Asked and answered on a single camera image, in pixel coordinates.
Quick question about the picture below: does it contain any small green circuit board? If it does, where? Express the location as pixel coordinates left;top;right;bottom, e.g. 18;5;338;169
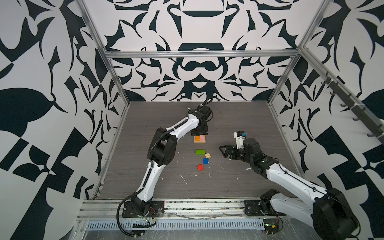
263;219;283;235

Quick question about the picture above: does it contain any black hook rail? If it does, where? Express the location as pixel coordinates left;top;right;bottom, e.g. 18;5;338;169
322;71;384;145

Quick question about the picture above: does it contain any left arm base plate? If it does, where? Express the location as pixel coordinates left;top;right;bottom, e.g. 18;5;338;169
122;201;165;218

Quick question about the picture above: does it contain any white cable duct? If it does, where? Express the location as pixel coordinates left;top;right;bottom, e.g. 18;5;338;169
85;218;266;231

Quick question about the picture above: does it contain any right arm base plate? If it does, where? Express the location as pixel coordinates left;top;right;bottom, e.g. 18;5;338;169
244;200;286;217

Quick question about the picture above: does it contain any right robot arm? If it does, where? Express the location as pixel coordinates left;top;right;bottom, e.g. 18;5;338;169
219;131;361;240

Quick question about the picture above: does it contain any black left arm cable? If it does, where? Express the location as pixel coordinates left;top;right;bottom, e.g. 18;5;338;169
116;191;157;238

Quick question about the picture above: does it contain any natural wood block front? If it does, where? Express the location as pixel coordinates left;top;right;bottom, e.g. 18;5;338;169
194;140;206;144

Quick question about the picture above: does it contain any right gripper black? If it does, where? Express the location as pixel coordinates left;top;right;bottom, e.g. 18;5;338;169
219;144;255;166

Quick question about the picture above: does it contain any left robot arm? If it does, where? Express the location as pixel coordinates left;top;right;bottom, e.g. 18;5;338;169
131;104;213;215

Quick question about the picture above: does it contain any green wood block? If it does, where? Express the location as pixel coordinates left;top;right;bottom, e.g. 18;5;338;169
195;149;206;155

